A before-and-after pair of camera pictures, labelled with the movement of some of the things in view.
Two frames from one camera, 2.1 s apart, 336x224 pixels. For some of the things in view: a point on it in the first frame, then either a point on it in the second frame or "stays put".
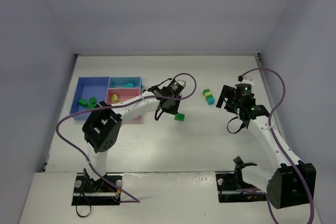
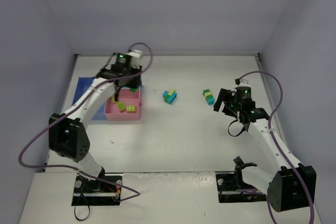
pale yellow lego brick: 114,98 stays put
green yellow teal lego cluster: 209,96 stays put
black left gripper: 170,106 to 128,77
